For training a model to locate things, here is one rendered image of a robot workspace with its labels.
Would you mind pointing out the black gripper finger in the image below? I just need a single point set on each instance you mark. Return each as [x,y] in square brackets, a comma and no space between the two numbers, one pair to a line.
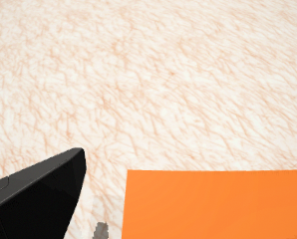
[39,201]

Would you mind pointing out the orange block with dark square face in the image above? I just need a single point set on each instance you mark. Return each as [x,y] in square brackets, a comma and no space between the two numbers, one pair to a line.
[254,204]

